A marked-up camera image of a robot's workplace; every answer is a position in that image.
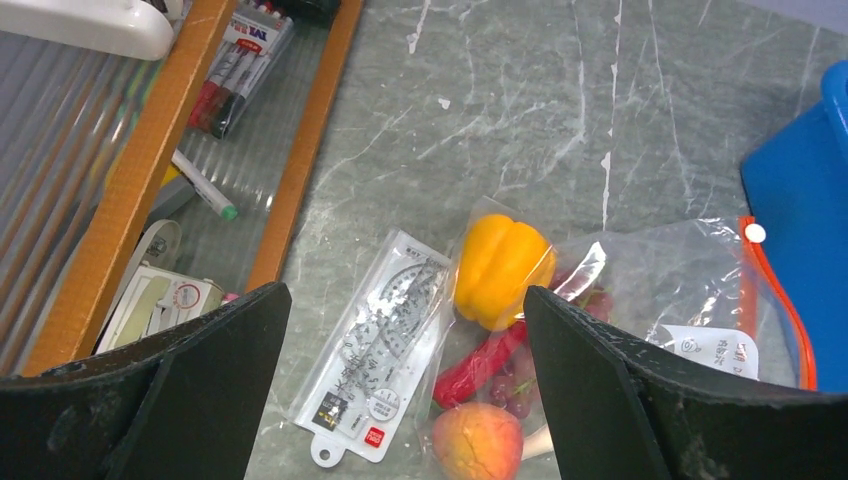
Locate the fake peach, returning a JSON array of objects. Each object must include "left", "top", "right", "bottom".
[{"left": 431, "top": 402, "right": 524, "bottom": 480}]

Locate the fake mushroom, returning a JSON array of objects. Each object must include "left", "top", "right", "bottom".
[{"left": 521, "top": 424, "right": 554, "bottom": 461}]

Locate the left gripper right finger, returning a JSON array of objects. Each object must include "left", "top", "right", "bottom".
[{"left": 524, "top": 287, "right": 847, "bottom": 479}]

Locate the orange wooden rack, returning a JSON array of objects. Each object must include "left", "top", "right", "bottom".
[{"left": 0, "top": 0, "right": 366, "bottom": 378}]

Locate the pack of marker pens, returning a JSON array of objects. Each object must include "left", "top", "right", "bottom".
[{"left": 188, "top": 1, "right": 294, "bottom": 139}]

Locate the white blister pack card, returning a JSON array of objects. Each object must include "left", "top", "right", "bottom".
[{"left": 291, "top": 229, "right": 450, "bottom": 468}]

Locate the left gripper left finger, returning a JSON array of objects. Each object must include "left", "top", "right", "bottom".
[{"left": 1, "top": 282, "right": 292, "bottom": 479}]

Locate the yellow fake bell pepper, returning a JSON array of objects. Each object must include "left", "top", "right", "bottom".
[{"left": 454, "top": 214, "right": 557, "bottom": 332}]

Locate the white green tipped marker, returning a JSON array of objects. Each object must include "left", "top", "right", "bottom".
[{"left": 171, "top": 150, "right": 238, "bottom": 220}]

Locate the red fake grape bunch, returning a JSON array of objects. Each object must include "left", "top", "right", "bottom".
[{"left": 487, "top": 283, "right": 613, "bottom": 419}]

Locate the clear zip top bag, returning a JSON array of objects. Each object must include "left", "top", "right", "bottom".
[{"left": 440, "top": 199, "right": 817, "bottom": 438}]

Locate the white tape dispenser pack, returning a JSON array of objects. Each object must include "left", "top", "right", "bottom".
[{"left": 93, "top": 219, "right": 225, "bottom": 354}]

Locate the blue plastic bin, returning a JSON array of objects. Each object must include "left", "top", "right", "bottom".
[{"left": 741, "top": 61, "right": 847, "bottom": 394}]

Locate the white flat device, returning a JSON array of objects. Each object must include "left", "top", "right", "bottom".
[{"left": 1, "top": 0, "right": 185, "bottom": 61}]

